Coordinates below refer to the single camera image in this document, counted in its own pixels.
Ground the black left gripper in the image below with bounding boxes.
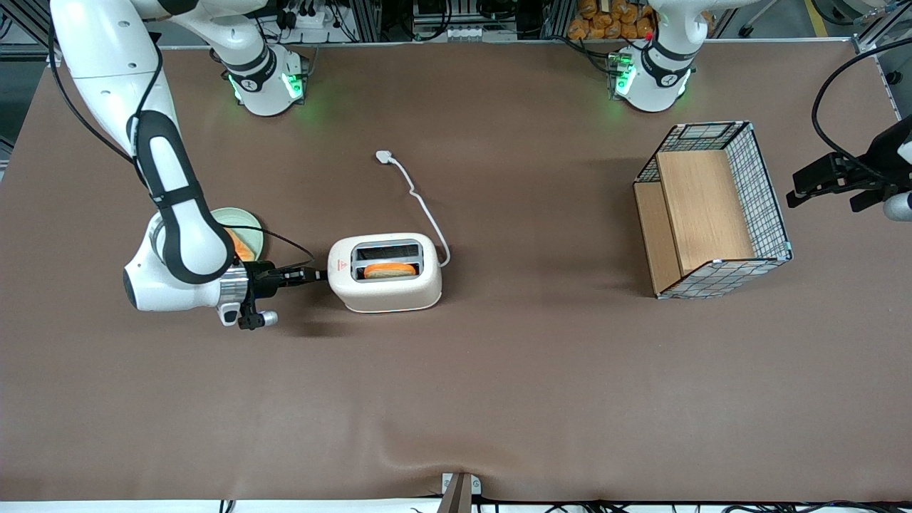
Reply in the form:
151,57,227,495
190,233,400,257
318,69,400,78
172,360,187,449
787,118,912,213

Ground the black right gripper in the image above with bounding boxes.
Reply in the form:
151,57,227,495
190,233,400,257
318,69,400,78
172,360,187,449
245,261,328,302

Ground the white two-slot toaster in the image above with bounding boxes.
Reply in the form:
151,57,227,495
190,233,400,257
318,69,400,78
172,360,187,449
326,232,443,314

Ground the toast slice in toaster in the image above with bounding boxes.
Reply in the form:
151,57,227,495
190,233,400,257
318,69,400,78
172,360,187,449
364,262,420,280

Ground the triangular golden pastry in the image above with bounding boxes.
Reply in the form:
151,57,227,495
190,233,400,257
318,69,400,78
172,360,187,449
225,228,258,264

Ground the pale green round plate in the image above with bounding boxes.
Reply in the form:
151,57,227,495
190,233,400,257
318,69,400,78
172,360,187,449
209,207,265,261

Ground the light wooden shelf insert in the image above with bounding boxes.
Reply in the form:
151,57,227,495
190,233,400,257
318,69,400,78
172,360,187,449
633,150,757,295

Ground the white power strip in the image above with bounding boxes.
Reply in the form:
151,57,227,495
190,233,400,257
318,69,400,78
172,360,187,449
284,6,337,31

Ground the bag of orange buns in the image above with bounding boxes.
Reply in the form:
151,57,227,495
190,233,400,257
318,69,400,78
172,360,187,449
567,0,658,41

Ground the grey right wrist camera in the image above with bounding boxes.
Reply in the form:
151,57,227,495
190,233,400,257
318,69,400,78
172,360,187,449
237,302,279,331

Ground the black wire mesh basket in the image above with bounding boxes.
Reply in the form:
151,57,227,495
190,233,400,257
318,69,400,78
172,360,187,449
633,121,793,300

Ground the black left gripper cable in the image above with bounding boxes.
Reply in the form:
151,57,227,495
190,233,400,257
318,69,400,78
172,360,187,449
812,38,912,180

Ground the white toaster power cable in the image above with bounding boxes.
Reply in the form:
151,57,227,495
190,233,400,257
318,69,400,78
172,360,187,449
375,149,452,269

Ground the metal table edge bracket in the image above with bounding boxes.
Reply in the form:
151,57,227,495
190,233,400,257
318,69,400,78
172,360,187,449
440,472,482,513

